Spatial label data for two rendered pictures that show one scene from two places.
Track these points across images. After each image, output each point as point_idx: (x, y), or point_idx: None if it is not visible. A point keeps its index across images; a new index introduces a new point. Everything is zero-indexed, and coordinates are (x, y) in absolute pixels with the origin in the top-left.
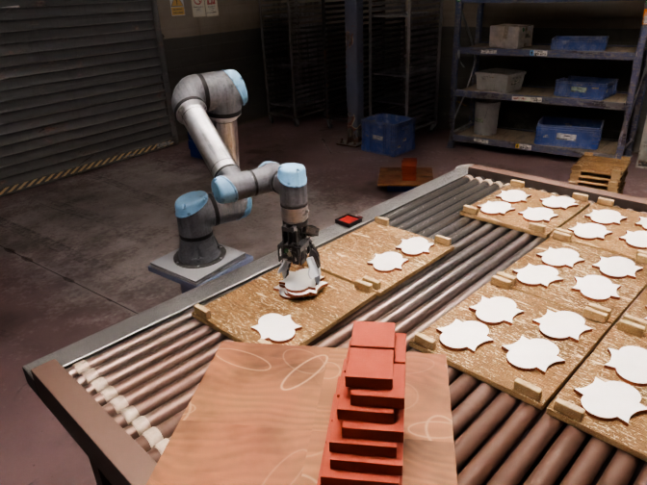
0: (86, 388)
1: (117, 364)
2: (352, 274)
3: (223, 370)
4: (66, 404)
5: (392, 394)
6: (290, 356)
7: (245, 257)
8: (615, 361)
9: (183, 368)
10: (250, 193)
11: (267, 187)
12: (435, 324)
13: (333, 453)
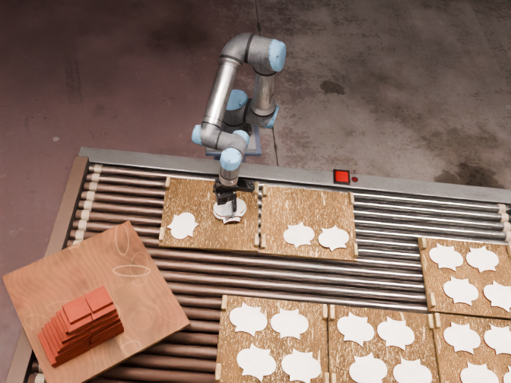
0: (86, 184)
1: (110, 180)
2: (268, 226)
3: (108, 238)
4: (66, 190)
5: (68, 326)
6: (138, 257)
7: (254, 151)
8: None
9: (127, 209)
10: (211, 147)
11: (223, 150)
12: (249, 299)
13: (52, 322)
